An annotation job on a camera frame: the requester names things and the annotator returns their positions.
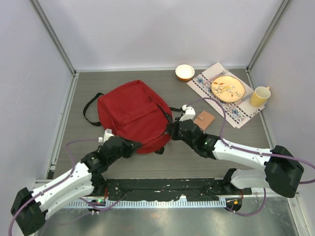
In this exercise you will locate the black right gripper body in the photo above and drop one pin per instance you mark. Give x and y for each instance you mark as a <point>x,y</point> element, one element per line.
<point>188,141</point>

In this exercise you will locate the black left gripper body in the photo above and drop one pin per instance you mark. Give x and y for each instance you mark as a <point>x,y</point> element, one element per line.
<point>125,151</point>

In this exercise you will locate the brown leather wallet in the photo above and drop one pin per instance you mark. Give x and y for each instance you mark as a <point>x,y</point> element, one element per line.
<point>203,120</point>

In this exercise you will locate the red student backpack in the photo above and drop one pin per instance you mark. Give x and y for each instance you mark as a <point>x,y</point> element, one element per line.
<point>136,113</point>

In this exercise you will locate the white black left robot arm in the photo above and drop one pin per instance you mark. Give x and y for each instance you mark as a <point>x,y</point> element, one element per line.
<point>32,208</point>

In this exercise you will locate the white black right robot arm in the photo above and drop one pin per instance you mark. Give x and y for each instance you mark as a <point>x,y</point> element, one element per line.
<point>268,169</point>

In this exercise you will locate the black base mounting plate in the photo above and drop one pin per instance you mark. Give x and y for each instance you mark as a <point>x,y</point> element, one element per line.
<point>167,189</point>

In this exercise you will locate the white orange bowl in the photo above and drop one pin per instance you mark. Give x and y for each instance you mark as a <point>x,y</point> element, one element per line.
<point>184,72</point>

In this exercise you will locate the yellow bird plate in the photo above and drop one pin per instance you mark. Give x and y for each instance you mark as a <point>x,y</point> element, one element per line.
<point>227,89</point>

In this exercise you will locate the patterned white placemat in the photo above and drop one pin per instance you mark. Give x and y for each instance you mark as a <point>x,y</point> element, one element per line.
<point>237,116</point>

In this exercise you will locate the yellow mug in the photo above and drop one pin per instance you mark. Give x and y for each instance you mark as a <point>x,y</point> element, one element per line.
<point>260,96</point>

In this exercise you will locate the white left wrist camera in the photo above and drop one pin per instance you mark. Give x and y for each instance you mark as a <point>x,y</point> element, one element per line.
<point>107,135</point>

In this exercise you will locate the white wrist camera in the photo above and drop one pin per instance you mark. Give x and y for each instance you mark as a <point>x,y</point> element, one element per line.
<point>107,135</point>
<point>188,112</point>

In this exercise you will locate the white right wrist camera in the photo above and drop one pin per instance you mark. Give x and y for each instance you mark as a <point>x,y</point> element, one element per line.
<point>188,112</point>

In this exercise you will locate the pink handled knife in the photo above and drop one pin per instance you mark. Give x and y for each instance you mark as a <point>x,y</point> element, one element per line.
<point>243,100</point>

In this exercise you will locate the pink handled fork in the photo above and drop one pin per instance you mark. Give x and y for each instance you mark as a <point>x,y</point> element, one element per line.
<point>220,74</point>

